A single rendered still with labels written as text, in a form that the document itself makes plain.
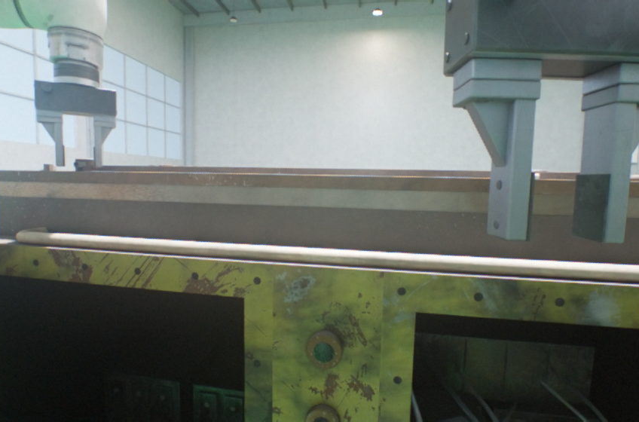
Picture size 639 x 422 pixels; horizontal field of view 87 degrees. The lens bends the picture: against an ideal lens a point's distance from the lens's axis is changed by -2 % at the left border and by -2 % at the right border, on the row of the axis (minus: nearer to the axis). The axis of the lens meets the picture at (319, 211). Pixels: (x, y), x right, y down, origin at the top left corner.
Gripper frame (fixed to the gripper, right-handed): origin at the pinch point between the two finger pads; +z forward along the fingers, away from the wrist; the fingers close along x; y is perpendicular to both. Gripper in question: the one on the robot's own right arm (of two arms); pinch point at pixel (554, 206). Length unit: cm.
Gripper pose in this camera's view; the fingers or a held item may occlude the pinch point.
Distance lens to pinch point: 25.3
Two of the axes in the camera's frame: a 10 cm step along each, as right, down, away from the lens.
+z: -0.2, 10.0, 0.9
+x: 10.0, 0.2, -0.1
